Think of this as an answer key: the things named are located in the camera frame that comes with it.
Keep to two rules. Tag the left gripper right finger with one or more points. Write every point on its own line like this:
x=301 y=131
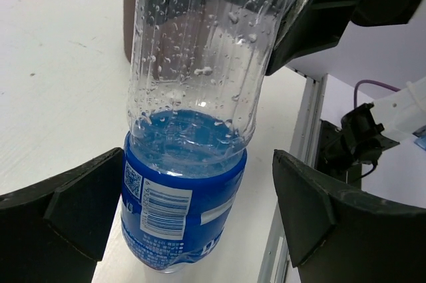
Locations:
x=365 y=238

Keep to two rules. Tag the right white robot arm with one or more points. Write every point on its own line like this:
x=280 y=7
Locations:
x=361 y=39

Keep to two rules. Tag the brown cylindrical bin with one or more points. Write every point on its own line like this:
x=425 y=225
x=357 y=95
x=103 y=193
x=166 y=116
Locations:
x=128 y=27

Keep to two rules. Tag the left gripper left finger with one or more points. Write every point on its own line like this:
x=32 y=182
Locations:
x=57 y=230

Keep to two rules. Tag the blue label water bottle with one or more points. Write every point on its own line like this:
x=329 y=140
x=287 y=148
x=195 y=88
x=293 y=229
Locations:
x=196 y=73

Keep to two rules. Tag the aluminium table rail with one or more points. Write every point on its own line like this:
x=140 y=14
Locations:
x=294 y=234

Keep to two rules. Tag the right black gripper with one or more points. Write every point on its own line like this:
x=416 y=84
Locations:
x=311 y=26

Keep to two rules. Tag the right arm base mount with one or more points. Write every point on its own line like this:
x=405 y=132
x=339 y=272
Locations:
x=351 y=152

